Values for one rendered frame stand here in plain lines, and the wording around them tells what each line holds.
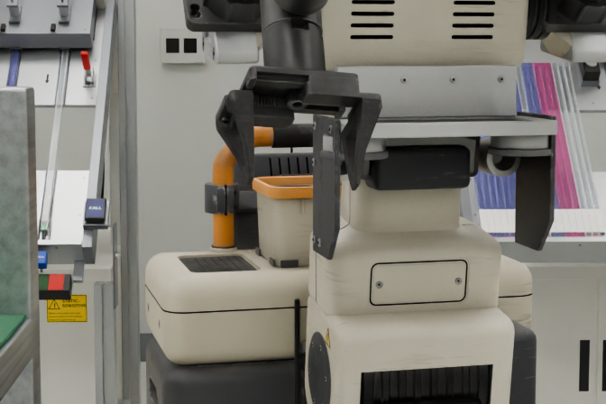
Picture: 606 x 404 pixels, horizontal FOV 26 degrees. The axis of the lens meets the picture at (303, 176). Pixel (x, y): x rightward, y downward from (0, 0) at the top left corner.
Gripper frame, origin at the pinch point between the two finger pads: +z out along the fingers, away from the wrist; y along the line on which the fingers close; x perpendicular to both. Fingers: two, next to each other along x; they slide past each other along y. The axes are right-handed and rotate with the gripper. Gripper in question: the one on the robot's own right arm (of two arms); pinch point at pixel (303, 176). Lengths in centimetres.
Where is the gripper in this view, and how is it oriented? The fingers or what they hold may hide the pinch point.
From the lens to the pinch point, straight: 116.7
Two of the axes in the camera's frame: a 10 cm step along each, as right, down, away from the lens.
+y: 9.6, 0.5, 2.7
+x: -2.6, 4.3, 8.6
